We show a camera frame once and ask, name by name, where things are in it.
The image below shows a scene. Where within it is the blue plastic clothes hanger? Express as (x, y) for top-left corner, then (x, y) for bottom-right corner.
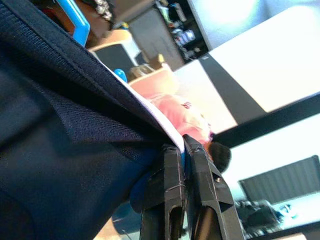
(56, 0), (187, 213)

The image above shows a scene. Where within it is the navy shirt with white trim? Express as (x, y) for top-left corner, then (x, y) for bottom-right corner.
(0, 0), (186, 240)

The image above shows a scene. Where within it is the person in pink shirt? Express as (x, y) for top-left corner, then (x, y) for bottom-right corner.
(127, 62), (233, 174)

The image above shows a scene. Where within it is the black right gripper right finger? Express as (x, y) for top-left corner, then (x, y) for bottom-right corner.
(183, 134), (246, 240)

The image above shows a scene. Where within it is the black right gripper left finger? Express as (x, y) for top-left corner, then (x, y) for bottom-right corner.
(139, 144), (187, 240)

